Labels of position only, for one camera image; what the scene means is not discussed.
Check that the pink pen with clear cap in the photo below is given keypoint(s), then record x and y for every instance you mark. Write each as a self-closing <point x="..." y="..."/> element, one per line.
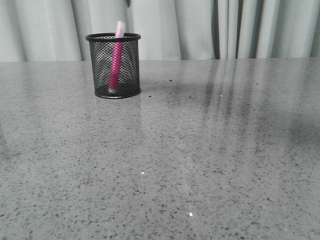
<point x="116" y="59"/>

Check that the grey curtain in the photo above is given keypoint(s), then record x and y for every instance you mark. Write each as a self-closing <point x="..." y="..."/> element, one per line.
<point x="55" y="30"/>

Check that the black mesh pen bin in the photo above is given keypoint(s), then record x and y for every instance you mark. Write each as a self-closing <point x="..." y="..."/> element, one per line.
<point x="101" y="47"/>

